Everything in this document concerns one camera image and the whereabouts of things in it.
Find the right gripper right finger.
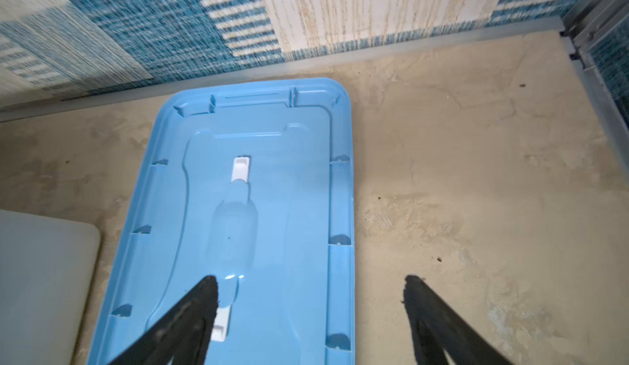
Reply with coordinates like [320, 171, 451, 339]
[404, 275, 509, 364]

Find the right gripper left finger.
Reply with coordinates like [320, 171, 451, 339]
[111, 276, 219, 364]

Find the white plastic storage bin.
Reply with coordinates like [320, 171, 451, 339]
[1, 210, 101, 364]

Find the blue plastic bin lid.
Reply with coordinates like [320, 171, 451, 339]
[88, 78, 355, 364]

